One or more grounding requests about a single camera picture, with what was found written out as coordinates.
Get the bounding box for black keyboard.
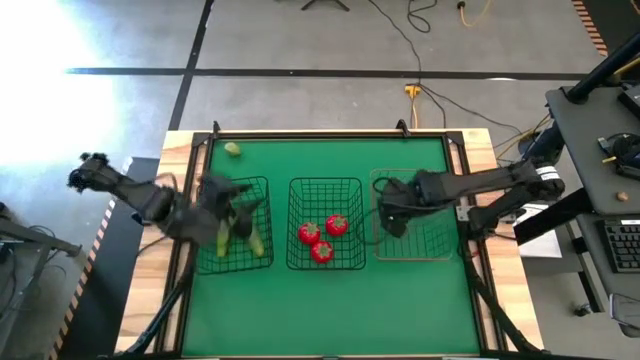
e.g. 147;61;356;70
603;222;640;274

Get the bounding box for white paper sheet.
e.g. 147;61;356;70
518;202;564;259

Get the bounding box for green table mat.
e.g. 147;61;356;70
181;136;482;358

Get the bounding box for orange black hazard tape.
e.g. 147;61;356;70
571;0;609;58

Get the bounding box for dark blue cylinder base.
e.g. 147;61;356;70
518;122;566;162

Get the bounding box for red toy tomato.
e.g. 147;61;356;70
310;240;335;265
325;213;350;238
297;221;322;246

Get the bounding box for black cable sleeve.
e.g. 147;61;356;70
457;234;544;357
124;249;196;357

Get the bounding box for black metal table frame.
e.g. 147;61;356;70
153;130;549;360

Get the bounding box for curved yellow cable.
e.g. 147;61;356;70
457;0;494;29

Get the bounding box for long black floor cable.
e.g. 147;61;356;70
368;0;424;86

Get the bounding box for grey metal stand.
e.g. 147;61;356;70
0;199;84;360

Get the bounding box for dark grey keyboard tray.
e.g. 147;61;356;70
574;214;640;321

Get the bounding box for copper wire basket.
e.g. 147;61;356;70
369;168;456;262

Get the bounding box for black wire basket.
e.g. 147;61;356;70
285;176;366;271
194;175;275;275

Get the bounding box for looped black cable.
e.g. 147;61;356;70
406;0;439;34

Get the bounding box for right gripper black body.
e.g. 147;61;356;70
377;175;424;224

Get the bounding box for black headset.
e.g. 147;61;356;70
597;132;640;181

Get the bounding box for black monitor pole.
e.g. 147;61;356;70
567;32;640;104

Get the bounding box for grey side desk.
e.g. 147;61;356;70
545;84;640;216

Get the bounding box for black tripod feet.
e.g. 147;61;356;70
301;0;351;12

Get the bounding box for green toy cucumber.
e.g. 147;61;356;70
248;227;266;258
215;219;232;259

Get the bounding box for light wooden table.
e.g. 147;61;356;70
114;128;546;354

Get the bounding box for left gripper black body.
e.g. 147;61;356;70
198;172;240;222

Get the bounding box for black hazard-edged floor mat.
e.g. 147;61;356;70
47;156;161;360

